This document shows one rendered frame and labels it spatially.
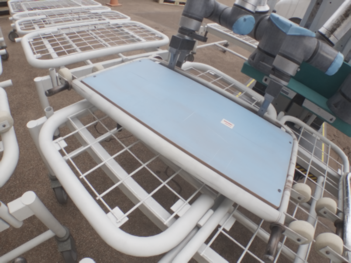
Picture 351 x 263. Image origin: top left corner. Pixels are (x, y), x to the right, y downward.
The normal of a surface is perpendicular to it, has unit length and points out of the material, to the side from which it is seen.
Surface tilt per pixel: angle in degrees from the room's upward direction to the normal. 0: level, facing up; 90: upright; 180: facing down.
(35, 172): 0
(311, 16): 90
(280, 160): 3
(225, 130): 3
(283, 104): 90
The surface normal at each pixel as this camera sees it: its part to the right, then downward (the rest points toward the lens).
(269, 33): -0.82, 0.24
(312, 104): -0.56, 0.47
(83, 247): 0.22, -0.72
